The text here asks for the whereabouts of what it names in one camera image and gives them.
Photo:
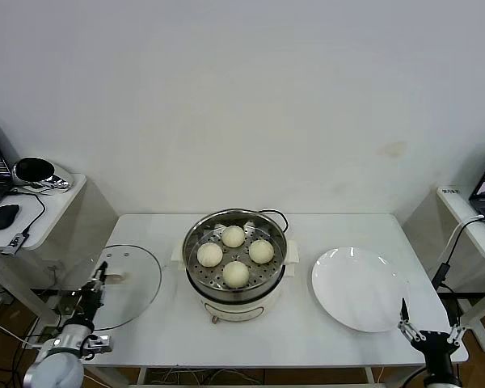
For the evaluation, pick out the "stainless steel steamer pot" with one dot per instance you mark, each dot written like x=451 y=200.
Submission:
x=234 y=313

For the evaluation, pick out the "white side table with label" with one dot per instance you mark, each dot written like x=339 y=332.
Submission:
x=452 y=210

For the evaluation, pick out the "white steamed baozi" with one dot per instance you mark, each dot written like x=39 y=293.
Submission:
x=232 y=236
x=209 y=255
x=261 y=251
x=235 y=274

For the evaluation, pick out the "stainless steel steamer basket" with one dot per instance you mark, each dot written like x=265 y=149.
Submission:
x=200 y=232

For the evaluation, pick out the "grey usb hub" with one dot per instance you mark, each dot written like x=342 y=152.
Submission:
x=14 y=243

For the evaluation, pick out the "white round plate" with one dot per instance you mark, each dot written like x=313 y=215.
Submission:
x=355 y=283

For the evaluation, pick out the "glass pot lid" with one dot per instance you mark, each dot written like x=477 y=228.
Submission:
x=137 y=283

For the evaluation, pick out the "small printed label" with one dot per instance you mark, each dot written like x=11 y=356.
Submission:
x=452 y=191

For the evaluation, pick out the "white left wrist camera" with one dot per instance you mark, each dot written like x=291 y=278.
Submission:
x=99 y=343

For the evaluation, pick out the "white side table with mouse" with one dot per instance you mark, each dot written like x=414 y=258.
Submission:
x=64 y=202

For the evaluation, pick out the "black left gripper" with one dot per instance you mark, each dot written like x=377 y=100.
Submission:
x=91 y=305

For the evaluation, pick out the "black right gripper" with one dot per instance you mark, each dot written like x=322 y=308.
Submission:
x=434 y=345

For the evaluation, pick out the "black computer mouse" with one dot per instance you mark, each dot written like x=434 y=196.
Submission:
x=4 y=216

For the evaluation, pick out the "white table leg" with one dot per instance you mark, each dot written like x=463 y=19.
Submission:
x=142 y=376
x=371 y=376

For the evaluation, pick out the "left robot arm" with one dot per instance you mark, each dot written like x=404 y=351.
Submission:
x=52 y=369

